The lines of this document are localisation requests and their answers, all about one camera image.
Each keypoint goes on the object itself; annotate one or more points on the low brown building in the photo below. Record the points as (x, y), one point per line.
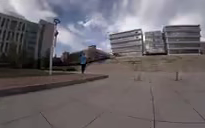
(90, 54)

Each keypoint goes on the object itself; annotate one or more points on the person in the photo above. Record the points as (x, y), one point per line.
(83, 62)

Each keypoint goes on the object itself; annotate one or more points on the wide white layered building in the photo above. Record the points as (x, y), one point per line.
(126, 42)

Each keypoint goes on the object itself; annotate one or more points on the short grey bollard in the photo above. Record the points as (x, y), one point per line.
(138, 77)
(177, 76)

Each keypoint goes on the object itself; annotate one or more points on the grey concrete slab pavement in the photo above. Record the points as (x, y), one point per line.
(130, 103)

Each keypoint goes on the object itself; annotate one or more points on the white lamp pole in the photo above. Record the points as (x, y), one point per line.
(52, 50)

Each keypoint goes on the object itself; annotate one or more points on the narrow grey layered building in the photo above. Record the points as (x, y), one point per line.
(154, 42)

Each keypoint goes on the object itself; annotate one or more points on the grey concrete kerb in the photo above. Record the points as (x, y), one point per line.
(46, 86)

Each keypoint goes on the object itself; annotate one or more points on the dry grass slope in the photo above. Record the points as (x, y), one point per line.
(163, 62)

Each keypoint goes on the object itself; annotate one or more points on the reddish-brown raised ground bed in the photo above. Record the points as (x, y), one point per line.
(30, 81)

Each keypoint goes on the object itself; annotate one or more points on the dark green grass strip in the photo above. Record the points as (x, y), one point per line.
(20, 72)

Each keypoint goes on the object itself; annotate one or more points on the tall white layered building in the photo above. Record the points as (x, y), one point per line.
(182, 39)

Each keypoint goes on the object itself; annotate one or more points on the row of dark bushes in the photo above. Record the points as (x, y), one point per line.
(16, 60)

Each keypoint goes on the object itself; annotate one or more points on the large curved grey building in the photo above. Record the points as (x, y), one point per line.
(13, 35)

